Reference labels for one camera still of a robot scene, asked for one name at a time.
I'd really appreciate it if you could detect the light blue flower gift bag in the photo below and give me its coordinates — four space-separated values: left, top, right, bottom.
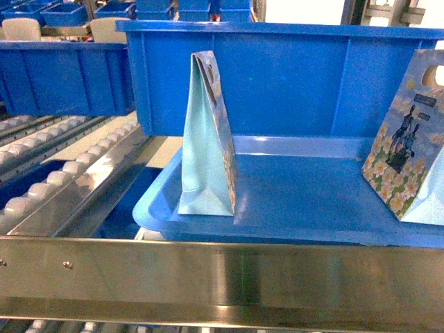
178 51 237 216

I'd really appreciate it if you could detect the flower gift bag with figures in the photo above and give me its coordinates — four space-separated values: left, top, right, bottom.
361 49 443 225

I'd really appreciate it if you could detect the white roller conveyor track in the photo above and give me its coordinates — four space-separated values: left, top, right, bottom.
1 119 138 224

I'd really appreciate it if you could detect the blue plastic tray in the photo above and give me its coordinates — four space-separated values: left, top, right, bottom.
133 136 443 249

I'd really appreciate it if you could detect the large blue plastic bin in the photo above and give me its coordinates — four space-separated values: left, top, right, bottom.
117 20 443 137

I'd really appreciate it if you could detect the blue bin at left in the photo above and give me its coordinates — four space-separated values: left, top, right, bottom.
1 41 135 117

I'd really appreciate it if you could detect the stainless steel rack rail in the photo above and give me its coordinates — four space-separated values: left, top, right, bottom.
1 237 443 332

